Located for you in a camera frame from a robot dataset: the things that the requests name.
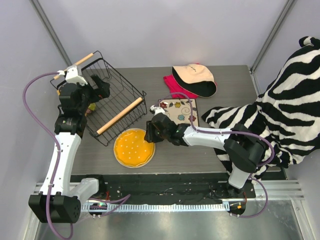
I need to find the green dotted round plate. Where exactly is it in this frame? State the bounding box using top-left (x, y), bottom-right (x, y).
top-left (88, 103), bottom-right (96, 111)

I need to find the cream flower square plate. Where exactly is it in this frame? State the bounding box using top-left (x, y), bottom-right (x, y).
top-left (159, 98), bottom-right (199, 127)

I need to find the orange dotted round plate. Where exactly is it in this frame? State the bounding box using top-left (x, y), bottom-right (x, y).
top-left (113, 128), bottom-right (156, 169)

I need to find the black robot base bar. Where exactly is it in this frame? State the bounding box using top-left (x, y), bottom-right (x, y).
top-left (69, 172), bottom-right (258, 204)

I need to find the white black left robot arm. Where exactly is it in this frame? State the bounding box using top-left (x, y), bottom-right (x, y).
top-left (28, 74), bottom-right (110, 224)

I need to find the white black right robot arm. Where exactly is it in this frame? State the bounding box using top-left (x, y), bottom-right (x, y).
top-left (144, 112), bottom-right (267, 198)

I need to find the red folded cloth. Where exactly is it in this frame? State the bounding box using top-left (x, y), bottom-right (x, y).
top-left (163, 63), bottom-right (204, 98)

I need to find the beige black bucket hat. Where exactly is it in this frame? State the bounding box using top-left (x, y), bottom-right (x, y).
top-left (171, 63), bottom-right (218, 98)

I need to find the zebra striped blanket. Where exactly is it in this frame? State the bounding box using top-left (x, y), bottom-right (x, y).
top-left (201, 36), bottom-right (320, 179)

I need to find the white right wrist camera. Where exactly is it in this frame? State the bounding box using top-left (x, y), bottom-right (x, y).
top-left (149, 105), bottom-right (165, 116)

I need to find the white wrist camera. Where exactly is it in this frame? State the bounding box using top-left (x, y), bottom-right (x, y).
top-left (54, 65), bottom-right (88, 86)
top-left (149, 105), bottom-right (165, 116)

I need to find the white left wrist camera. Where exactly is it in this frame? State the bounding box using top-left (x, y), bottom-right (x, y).
top-left (54, 65), bottom-right (88, 86)

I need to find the black wire dish rack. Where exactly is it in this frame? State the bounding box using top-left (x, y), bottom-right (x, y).
top-left (55, 51), bottom-right (147, 146)

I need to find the grey slotted cable duct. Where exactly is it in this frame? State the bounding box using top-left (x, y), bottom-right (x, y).
top-left (81, 202), bottom-right (230, 213)

